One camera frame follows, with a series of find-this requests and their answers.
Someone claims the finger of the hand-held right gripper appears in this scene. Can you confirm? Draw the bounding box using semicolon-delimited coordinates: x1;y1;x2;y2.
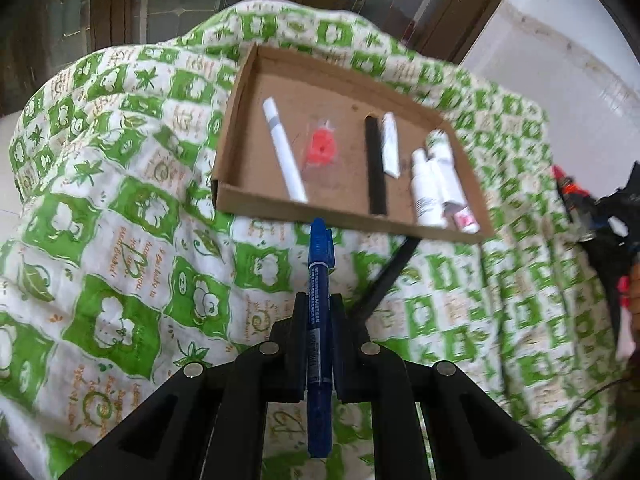
575;195;608;243

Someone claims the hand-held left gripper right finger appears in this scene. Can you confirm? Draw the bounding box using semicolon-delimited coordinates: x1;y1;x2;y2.
330;292;573;480

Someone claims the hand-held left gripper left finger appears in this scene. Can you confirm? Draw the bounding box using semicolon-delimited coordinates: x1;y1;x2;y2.
60;292;307;480

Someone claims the blue marker pen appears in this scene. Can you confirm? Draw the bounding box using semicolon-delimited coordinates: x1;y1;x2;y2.
306;217;335;458

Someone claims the cardboard tray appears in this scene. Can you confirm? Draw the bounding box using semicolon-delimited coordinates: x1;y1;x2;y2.
210;44;496;245

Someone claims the white squeeze bottle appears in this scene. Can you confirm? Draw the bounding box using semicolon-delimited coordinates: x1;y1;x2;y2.
411;149;447;228

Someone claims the red and black object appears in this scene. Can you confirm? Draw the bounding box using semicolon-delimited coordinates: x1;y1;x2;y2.
552;165;591;202

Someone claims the black stick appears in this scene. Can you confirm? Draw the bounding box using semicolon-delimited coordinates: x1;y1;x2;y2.
350;236;421;318

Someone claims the pink floral cream tube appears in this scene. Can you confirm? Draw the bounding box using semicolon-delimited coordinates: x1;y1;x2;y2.
452;207;482;234

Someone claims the white tube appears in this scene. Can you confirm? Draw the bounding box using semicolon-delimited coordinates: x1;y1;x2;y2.
425;130;468;216
381;112;402;178

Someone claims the black bar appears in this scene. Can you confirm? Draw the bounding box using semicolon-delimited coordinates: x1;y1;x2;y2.
364;116;388;216

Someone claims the white stick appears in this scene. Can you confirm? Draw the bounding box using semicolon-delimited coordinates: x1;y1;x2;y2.
262;97;309;205

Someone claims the red item in clear bag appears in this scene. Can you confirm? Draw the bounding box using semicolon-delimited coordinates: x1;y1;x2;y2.
300;117;341;166

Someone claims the green and white printed blanket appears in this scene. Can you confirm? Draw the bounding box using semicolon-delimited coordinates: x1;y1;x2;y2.
0;0;631;480

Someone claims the wooden cabinet with glass doors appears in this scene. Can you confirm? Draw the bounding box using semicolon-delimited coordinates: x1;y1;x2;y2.
0;0;523;116

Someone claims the black cable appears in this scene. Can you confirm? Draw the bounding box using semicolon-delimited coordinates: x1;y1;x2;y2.
520;380;626;431

